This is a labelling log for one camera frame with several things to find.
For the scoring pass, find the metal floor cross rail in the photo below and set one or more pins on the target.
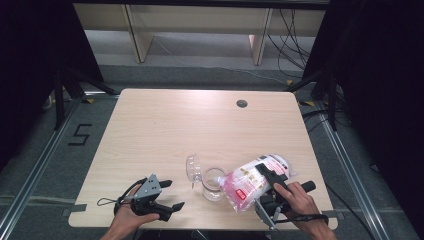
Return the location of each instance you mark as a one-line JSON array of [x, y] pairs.
[[33, 199]]

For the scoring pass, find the black curtain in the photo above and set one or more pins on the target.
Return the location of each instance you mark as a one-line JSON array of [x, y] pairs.
[[33, 66], [383, 83]]

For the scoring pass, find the grey tape strip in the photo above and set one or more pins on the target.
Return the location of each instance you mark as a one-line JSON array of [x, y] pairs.
[[335, 214], [75, 209]]

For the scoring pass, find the black metal stand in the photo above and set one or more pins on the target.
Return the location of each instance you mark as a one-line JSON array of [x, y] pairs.
[[331, 100], [60, 100]]

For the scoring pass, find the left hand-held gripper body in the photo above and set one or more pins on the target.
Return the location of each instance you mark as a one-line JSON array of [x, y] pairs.
[[148, 190]]

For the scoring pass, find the person's left hand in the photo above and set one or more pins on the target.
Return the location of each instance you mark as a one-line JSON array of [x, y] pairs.
[[128, 220]]

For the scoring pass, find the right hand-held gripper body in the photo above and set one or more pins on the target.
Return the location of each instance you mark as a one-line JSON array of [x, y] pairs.
[[268, 205]]

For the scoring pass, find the clear jar with hinged lid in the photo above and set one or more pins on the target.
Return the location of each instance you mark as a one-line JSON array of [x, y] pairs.
[[213, 186]]

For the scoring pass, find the person's right hand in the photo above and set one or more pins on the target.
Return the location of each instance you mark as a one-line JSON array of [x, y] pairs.
[[300, 203]]

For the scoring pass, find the red white sugar bag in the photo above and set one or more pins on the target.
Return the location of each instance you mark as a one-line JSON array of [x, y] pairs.
[[246, 186]]

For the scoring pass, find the yellow black tape piece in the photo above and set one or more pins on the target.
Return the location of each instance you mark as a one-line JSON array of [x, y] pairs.
[[307, 103], [289, 81], [88, 100]]

